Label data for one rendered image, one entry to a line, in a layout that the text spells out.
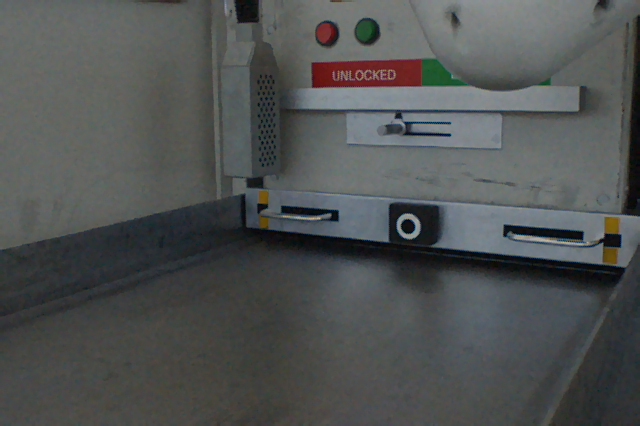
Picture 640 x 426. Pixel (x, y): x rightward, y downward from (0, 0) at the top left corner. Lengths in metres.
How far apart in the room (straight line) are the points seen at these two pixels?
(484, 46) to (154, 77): 0.70
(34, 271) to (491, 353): 0.47
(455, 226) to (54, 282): 0.48
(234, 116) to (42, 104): 0.26
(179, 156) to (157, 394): 0.60
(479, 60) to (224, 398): 0.29
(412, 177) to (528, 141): 0.16
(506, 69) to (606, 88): 0.41
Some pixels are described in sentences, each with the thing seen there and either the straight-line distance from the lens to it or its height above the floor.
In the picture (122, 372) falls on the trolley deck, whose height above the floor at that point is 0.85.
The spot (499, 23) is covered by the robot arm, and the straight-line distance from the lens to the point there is 0.44.
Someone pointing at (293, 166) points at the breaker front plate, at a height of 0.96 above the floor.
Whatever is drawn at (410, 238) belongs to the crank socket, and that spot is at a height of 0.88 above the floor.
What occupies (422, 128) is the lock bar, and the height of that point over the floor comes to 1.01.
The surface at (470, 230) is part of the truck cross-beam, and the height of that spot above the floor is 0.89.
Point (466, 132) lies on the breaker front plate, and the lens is 0.90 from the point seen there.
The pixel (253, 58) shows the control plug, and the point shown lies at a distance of 0.92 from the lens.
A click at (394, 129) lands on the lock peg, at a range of 0.90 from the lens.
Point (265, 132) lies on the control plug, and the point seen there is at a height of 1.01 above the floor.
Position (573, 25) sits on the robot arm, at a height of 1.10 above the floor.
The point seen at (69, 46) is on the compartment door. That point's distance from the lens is 1.02.
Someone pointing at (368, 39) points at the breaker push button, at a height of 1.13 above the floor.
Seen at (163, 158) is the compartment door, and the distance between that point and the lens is 1.08.
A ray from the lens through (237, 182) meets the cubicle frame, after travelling 1.11.
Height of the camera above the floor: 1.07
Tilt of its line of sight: 10 degrees down
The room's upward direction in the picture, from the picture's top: 1 degrees counter-clockwise
